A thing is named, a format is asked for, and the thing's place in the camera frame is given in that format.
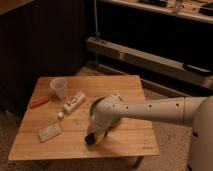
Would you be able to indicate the metal shelf upright post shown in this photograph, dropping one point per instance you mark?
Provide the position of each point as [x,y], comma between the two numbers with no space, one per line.
[97,33]

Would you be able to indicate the green ceramic bowl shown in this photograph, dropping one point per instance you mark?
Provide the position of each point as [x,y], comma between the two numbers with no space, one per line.
[114,121]

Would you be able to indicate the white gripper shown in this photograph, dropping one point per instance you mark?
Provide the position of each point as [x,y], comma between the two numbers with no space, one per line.
[98,132]

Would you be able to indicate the white plastic bottle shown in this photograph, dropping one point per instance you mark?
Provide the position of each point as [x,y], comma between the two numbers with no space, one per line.
[72,104]

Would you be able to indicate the black eraser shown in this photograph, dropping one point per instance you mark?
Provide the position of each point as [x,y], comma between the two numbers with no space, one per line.
[90,139]

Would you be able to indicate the translucent plastic cup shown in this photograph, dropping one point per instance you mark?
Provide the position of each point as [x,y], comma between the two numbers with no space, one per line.
[59,87]

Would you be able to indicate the upper shelf board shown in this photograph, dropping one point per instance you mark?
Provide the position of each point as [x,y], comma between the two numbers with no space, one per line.
[188,9]

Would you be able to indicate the wooden table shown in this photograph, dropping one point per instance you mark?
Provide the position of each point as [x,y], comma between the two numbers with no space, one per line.
[130,138]

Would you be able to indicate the silver foil snack packet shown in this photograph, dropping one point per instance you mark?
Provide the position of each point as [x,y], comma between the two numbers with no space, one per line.
[49,132]

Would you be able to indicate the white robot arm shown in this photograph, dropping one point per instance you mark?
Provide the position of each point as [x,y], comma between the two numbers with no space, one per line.
[196,112]

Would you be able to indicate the orange marker pen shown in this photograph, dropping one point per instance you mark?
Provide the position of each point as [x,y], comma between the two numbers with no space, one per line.
[39,102]

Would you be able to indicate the grey metal shelf beam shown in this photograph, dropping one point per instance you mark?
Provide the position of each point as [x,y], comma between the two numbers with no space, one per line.
[149,61]

